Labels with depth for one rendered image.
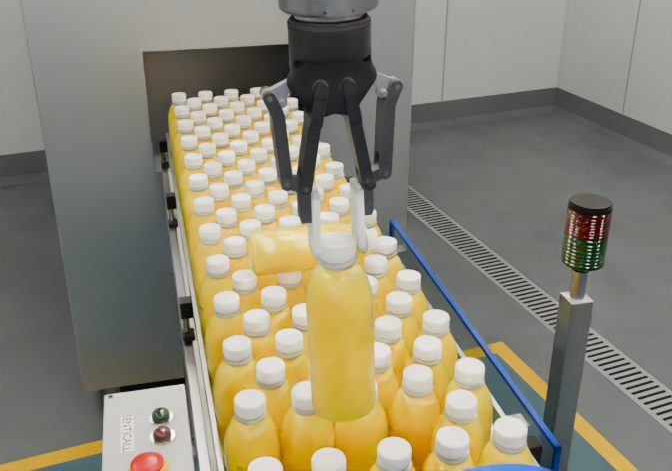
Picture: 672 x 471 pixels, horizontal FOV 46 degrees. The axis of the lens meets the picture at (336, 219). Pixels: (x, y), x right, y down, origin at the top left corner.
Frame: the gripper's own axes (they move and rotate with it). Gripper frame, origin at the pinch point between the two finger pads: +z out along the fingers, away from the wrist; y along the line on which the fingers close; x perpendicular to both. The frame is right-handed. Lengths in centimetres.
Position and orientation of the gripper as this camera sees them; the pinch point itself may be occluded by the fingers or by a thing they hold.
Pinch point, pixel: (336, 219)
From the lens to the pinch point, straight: 79.7
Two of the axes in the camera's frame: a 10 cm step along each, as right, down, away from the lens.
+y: 9.7, -1.2, 1.9
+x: -2.2, -4.1, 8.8
